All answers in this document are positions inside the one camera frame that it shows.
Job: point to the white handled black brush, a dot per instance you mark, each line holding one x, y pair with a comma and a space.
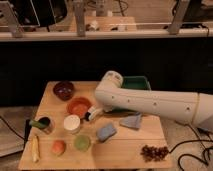
92, 113

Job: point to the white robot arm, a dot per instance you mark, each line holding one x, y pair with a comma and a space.
184, 107

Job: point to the red orange bowl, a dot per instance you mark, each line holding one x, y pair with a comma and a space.
78, 106

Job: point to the dark brown bowl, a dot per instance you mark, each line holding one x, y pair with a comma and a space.
64, 90

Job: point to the green plastic tray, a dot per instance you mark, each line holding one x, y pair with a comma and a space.
132, 82

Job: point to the grey folded cloth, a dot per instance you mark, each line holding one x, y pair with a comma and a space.
132, 121

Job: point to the blue sponge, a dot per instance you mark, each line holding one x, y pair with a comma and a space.
106, 132

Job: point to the white cup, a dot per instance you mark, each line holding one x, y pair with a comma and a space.
72, 123

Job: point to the green cup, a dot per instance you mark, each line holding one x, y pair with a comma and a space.
82, 143

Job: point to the orange fruit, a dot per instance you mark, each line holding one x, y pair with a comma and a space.
58, 147

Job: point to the brown dried grape bunch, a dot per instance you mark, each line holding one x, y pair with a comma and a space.
152, 153

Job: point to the yellow corn cob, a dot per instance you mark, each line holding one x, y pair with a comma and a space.
35, 149

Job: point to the white horizontal rail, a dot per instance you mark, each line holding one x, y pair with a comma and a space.
137, 34

